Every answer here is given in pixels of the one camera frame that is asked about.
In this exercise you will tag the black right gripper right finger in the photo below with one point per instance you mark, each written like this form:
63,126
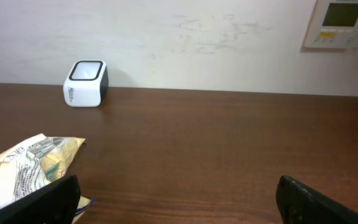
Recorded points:
300,204

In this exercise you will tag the yellow white snack bag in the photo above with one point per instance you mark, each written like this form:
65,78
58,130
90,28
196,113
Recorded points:
35,163

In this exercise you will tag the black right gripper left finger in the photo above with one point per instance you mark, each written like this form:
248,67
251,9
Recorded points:
54,203

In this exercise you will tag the beige wall control panel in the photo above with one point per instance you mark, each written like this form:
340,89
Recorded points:
333,25

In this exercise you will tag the white barcode scanner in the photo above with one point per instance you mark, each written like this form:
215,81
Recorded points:
87,83

